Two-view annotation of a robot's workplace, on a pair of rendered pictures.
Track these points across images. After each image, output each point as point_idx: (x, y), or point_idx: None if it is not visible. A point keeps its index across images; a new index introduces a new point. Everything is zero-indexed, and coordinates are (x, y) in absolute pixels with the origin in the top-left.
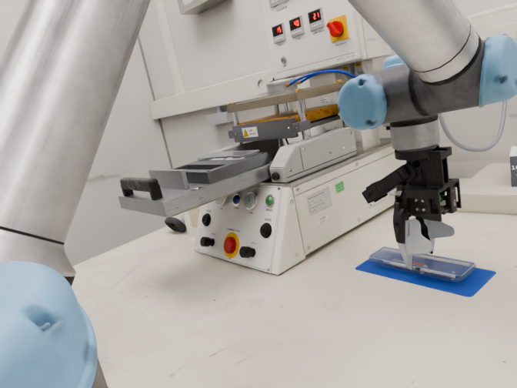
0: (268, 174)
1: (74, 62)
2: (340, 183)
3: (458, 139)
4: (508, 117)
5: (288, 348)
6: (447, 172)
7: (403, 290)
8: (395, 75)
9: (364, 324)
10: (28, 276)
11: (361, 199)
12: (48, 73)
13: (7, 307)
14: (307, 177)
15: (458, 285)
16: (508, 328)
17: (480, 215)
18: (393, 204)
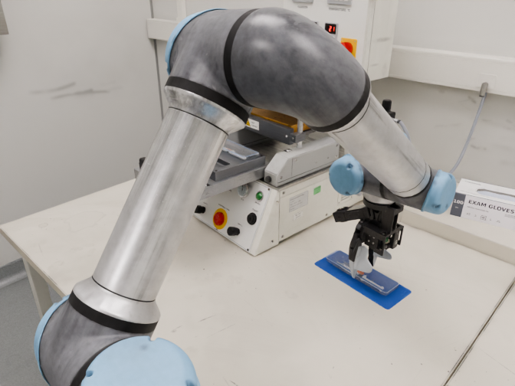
0: (263, 174)
1: (181, 206)
2: (318, 187)
3: (426, 151)
4: (470, 147)
5: (257, 325)
6: (395, 223)
7: (344, 292)
8: None
9: (311, 316)
10: (175, 358)
11: (332, 198)
12: (167, 214)
13: (178, 381)
14: (293, 184)
15: (382, 298)
16: (402, 340)
17: (419, 231)
18: (357, 201)
